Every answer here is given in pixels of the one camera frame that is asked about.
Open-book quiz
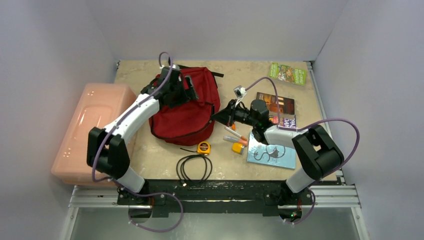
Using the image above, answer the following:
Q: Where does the black coiled cable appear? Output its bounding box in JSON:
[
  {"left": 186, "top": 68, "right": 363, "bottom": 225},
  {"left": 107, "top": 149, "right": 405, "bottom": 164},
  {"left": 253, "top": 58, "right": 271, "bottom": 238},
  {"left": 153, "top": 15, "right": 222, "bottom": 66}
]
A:
[{"left": 175, "top": 148, "right": 213, "bottom": 186}]

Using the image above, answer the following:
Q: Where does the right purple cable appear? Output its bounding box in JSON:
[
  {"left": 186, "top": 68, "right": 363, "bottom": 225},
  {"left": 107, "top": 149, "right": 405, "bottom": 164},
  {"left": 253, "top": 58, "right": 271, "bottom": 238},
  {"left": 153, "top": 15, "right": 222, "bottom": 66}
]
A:
[{"left": 244, "top": 76, "right": 361, "bottom": 186}]

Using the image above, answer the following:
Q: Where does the light blue book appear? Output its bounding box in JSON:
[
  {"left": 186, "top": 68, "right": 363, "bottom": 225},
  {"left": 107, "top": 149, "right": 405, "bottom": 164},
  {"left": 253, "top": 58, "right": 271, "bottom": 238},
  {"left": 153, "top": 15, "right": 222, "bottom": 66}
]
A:
[{"left": 246, "top": 132, "right": 296, "bottom": 170}]

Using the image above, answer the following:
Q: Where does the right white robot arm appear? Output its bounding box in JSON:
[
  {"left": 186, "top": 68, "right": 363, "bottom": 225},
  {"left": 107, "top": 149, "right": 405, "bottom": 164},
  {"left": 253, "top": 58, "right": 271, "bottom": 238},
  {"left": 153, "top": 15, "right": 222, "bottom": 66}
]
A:
[{"left": 211, "top": 99, "right": 345, "bottom": 204}]

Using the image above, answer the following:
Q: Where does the red student backpack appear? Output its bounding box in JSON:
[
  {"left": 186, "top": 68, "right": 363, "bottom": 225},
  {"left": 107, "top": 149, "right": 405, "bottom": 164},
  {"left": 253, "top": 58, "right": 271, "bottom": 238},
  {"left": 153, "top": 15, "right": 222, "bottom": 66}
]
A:
[{"left": 149, "top": 65, "right": 224, "bottom": 146}]

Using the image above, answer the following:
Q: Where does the dark brown book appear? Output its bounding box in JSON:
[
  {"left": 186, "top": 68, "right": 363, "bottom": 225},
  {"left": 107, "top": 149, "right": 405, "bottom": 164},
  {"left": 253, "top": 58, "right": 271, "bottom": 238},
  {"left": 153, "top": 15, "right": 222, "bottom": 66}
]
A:
[{"left": 256, "top": 92, "right": 295, "bottom": 115}]

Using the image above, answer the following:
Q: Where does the grey orange highlighter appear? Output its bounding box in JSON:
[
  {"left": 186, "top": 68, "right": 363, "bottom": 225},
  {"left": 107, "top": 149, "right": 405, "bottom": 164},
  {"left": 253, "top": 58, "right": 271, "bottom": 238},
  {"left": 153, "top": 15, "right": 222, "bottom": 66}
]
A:
[{"left": 223, "top": 135, "right": 248, "bottom": 146}]

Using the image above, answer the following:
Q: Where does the white orange marker pen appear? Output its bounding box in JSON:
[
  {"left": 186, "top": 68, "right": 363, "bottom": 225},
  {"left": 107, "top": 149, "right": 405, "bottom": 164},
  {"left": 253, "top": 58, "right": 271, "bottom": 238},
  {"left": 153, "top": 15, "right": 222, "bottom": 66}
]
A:
[{"left": 224, "top": 126, "right": 247, "bottom": 141}]

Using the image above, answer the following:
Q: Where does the pink translucent storage box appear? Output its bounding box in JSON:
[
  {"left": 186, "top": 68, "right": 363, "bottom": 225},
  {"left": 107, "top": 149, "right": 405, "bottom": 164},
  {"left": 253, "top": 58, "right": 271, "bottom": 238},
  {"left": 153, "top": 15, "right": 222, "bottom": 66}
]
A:
[{"left": 50, "top": 83, "right": 138, "bottom": 187}]

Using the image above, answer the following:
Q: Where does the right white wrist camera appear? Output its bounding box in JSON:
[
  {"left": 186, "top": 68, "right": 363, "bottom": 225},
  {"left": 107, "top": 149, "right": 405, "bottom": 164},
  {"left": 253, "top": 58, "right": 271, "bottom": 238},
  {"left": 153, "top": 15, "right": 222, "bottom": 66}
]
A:
[{"left": 233, "top": 85, "right": 247, "bottom": 99}]

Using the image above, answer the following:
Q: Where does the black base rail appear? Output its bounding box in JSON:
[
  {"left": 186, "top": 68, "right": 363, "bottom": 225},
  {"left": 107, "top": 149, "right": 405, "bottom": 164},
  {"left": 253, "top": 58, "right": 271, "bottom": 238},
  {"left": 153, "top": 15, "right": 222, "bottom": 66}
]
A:
[{"left": 116, "top": 178, "right": 342, "bottom": 220}]

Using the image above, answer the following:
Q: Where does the colourful Roald Dahl book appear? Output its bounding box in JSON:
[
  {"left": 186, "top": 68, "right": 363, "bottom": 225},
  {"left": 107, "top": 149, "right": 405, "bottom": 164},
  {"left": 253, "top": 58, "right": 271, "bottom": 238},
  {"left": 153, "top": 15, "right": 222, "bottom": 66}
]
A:
[{"left": 269, "top": 115, "right": 297, "bottom": 129}]

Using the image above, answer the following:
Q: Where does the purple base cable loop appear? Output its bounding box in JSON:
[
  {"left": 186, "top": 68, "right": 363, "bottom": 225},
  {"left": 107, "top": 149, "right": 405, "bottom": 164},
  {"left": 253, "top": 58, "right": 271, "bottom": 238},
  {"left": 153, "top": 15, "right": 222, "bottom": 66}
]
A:
[{"left": 128, "top": 192, "right": 185, "bottom": 233}]

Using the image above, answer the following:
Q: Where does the yellow tape measure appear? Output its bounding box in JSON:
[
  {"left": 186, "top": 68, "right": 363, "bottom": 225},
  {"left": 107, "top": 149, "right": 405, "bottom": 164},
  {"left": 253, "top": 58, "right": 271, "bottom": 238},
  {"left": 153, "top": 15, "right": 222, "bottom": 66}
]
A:
[{"left": 196, "top": 141, "right": 211, "bottom": 155}]

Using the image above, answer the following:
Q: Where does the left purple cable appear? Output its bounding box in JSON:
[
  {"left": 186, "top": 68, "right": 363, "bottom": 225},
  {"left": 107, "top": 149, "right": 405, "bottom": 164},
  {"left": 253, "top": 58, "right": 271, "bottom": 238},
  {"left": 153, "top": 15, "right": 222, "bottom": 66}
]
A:
[{"left": 91, "top": 51, "right": 175, "bottom": 183}]

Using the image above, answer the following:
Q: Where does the green booklet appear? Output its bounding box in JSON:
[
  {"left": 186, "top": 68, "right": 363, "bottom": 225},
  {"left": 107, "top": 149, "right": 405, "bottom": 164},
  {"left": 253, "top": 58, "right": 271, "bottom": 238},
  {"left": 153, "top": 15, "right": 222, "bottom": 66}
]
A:
[{"left": 268, "top": 62, "right": 307, "bottom": 86}]

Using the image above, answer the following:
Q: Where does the yellow grey correction tape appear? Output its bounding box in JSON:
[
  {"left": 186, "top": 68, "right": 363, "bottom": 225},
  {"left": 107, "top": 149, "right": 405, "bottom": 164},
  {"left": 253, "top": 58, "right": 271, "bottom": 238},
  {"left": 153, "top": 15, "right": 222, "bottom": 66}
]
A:
[{"left": 231, "top": 142, "right": 245, "bottom": 155}]

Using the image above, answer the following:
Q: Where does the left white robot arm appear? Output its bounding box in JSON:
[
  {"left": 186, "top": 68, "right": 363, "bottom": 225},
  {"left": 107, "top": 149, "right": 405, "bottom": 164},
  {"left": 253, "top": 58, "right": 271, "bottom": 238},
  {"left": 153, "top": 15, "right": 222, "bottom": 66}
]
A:
[{"left": 86, "top": 64, "right": 199, "bottom": 205}]

